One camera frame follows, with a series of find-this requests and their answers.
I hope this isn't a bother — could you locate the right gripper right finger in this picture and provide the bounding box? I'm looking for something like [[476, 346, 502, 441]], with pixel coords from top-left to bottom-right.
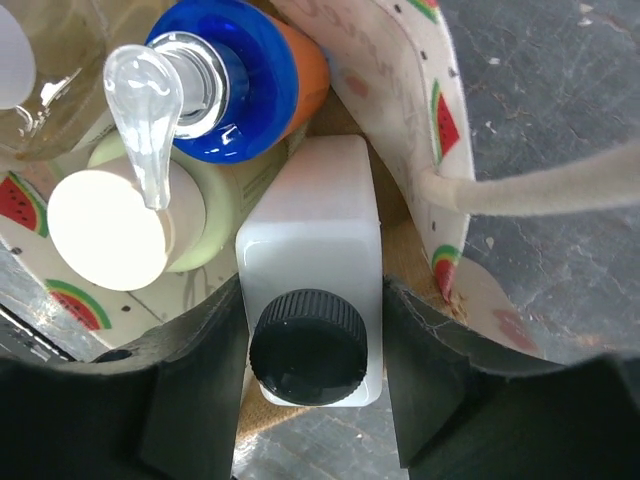
[[383, 277, 639, 479]]

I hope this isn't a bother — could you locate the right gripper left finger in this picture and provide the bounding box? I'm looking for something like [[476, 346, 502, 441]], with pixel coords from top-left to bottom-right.
[[1, 278, 248, 479]]

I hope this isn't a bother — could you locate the green bottle cream cap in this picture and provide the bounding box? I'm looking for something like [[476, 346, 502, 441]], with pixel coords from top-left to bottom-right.
[[47, 132, 288, 291]]

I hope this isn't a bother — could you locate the orange bottle blue pump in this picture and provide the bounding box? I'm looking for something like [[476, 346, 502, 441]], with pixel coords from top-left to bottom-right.
[[103, 1, 330, 210]]

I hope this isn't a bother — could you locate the white bottle black cap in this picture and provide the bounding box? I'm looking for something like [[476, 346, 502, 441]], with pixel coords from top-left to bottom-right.
[[235, 135, 383, 407]]

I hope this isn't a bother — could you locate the clear yellow liquid bottle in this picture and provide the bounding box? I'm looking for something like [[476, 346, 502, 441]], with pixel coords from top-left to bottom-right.
[[1, 0, 172, 162]]

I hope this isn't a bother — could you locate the watermelon print canvas bag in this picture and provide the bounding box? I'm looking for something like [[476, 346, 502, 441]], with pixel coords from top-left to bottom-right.
[[0, 0, 640, 451]]

